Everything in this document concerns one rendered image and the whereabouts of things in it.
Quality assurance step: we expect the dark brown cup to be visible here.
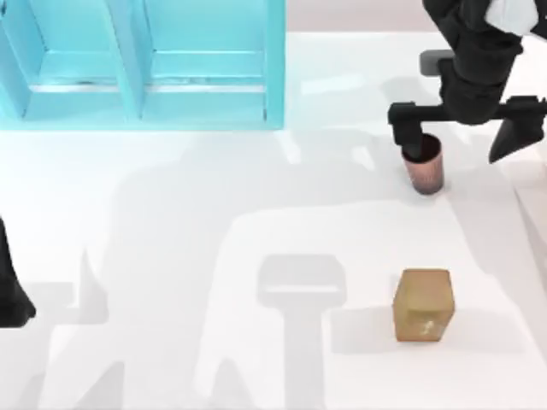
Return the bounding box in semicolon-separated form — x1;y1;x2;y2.
401;132;446;196

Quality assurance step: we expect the tan cardboard box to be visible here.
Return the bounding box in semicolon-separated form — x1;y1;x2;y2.
392;267;456;343

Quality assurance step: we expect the light blue rack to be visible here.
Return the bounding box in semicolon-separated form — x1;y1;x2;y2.
0;0;285;132

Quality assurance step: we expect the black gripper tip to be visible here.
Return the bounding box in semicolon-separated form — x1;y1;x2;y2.
0;217;38;330

